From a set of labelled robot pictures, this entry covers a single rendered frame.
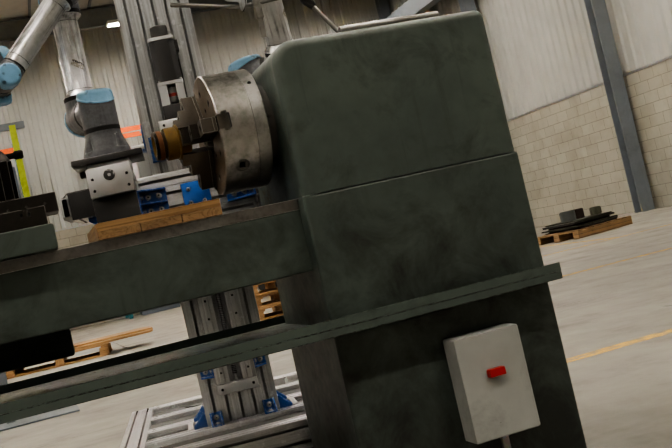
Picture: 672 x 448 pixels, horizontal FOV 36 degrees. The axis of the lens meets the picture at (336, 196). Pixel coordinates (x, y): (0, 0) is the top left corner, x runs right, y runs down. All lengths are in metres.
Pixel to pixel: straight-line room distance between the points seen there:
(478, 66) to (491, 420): 0.90
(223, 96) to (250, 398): 1.28
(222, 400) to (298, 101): 1.32
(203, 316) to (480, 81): 1.27
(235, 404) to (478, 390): 1.18
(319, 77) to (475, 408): 0.90
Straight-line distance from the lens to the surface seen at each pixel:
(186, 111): 2.75
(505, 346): 2.61
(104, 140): 3.34
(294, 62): 2.57
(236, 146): 2.57
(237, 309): 3.42
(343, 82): 2.59
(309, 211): 2.52
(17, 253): 2.41
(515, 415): 2.63
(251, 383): 3.44
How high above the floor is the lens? 0.75
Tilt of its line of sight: 2 degrees up
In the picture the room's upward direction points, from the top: 13 degrees counter-clockwise
